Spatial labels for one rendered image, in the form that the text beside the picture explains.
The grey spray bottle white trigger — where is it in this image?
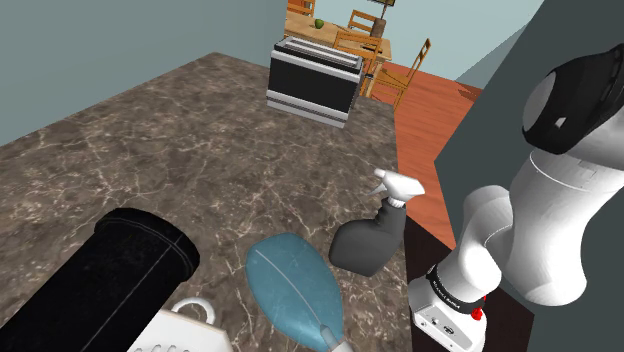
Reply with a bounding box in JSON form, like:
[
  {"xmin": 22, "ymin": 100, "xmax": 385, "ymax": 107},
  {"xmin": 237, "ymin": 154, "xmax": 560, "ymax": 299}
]
[{"xmin": 327, "ymin": 167, "xmax": 426, "ymax": 279}]

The wooden chair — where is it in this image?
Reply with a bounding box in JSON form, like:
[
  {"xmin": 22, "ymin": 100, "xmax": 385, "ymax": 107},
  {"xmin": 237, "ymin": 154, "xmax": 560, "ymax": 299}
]
[
  {"xmin": 371, "ymin": 37, "xmax": 433, "ymax": 112},
  {"xmin": 332, "ymin": 30, "xmax": 384, "ymax": 97},
  {"xmin": 286, "ymin": 0, "xmax": 317, "ymax": 19},
  {"xmin": 346, "ymin": 9, "xmax": 380, "ymax": 35}
]

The black and silver toaster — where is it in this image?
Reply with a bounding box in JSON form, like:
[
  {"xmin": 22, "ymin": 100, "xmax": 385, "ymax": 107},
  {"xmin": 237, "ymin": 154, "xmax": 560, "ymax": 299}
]
[{"xmin": 265, "ymin": 35, "xmax": 365, "ymax": 129}]

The white object with ring handle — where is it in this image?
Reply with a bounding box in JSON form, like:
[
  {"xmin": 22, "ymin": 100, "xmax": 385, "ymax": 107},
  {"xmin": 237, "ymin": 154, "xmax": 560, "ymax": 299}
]
[{"xmin": 125, "ymin": 297, "xmax": 234, "ymax": 352}]

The wooden dining table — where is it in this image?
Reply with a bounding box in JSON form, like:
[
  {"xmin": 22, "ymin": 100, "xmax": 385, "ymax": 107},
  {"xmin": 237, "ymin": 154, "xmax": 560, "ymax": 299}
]
[{"xmin": 284, "ymin": 10, "xmax": 393, "ymax": 98}]

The blue teardrop-shaped bottle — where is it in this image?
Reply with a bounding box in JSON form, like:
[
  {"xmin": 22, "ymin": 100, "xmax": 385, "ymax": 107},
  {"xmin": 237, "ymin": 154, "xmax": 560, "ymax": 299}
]
[{"xmin": 244, "ymin": 232, "xmax": 355, "ymax": 352}]

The black cylinder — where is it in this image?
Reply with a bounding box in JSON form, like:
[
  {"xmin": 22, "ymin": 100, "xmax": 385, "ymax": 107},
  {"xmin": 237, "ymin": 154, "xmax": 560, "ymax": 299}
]
[{"xmin": 0, "ymin": 207, "xmax": 201, "ymax": 352}]

